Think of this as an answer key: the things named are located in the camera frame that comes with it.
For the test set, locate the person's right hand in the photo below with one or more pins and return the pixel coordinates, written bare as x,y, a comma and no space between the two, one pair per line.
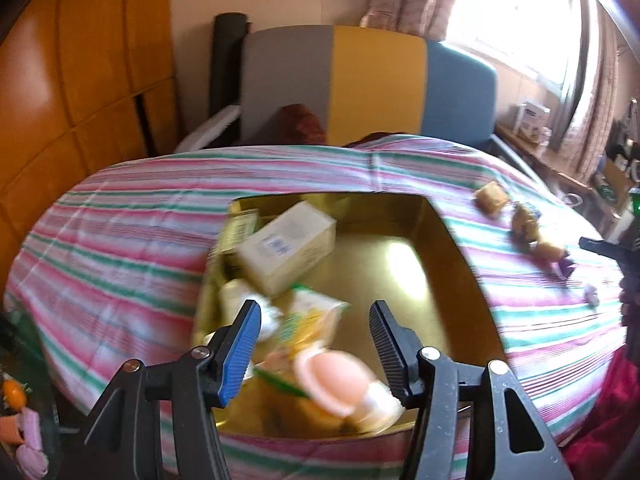
631,305

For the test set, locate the white fuzzy toy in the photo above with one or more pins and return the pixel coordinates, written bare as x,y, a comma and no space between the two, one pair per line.
592,295

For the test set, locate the orange hair roller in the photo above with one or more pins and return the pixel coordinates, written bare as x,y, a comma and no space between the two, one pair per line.
7,430

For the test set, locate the white plastic bag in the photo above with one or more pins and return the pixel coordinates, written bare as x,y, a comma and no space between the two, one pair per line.
240,300

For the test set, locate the white foam board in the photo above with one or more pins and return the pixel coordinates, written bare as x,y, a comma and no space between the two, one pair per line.
210,127

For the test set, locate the cream carton box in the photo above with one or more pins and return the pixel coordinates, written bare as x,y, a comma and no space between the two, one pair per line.
285,249

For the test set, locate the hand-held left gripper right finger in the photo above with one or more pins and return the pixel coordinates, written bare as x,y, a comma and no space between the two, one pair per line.
387,350

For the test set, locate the dark red cloth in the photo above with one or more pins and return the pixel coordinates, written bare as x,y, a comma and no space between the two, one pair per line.
302,125

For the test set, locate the window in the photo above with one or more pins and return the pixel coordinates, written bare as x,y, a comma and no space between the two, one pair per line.
515,10

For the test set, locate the yellow sponge block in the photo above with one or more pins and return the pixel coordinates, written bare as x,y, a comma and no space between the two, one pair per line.
492,199
548,250

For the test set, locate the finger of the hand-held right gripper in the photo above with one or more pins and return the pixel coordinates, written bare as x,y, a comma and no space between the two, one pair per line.
600,249

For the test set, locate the striped tablecloth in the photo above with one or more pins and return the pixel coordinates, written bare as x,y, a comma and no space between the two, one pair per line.
125,240

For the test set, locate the white cup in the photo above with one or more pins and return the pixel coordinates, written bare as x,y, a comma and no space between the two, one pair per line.
547,136

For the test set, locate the wooden wardrobe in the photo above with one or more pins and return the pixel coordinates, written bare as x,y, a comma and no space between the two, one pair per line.
75,60

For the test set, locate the yellow green snack packet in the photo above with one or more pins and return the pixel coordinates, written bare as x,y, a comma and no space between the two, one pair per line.
310,317

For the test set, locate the clear glass cup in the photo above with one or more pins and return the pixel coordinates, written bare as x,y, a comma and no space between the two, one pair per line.
571,199

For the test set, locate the orange fruit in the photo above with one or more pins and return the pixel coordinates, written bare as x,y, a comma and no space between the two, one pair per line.
12,393

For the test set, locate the gold metal tin tray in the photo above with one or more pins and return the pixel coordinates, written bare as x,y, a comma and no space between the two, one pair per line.
400,280

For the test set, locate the black rolled mat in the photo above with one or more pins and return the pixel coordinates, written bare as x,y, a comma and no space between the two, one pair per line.
225,70

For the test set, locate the purple wrapper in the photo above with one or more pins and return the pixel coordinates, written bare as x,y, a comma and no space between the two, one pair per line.
565,267

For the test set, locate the wooden window desk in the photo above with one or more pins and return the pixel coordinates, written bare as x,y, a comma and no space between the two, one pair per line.
540,160

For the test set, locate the striped side curtain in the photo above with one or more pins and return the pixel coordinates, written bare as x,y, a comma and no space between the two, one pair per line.
592,85

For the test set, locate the peach lid jar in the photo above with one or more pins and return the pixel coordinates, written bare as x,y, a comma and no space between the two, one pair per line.
330,377

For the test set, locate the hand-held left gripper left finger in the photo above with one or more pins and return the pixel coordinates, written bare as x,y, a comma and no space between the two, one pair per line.
240,355

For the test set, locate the cardboard box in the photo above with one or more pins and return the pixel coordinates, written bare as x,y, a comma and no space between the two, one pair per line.
615,180

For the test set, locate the white product box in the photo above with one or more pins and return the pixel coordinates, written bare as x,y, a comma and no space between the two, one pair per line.
532,120

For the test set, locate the grey yellow blue chair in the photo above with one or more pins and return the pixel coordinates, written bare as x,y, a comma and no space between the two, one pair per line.
375,85

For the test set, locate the glass side table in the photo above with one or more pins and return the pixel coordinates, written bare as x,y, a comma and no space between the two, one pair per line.
45,360

